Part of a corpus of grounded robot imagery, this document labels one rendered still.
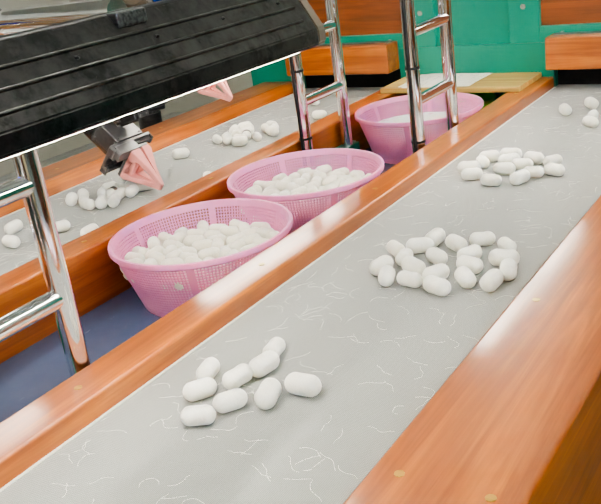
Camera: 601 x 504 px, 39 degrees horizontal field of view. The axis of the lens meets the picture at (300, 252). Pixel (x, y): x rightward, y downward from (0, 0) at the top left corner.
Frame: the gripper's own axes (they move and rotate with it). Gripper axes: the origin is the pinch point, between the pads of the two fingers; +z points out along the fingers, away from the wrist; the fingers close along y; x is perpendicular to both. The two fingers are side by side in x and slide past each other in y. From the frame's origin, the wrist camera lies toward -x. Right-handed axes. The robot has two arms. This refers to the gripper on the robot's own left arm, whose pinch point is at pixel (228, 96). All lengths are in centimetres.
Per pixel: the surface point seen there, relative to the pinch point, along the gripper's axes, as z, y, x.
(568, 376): 80, -84, -62
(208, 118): -3.1, 2.0, 9.9
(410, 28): 32, -17, -47
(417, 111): 41, -17, -36
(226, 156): 14.9, -20.0, -2.9
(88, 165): -3.6, -36.3, 9.8
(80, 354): 44, -98, -33
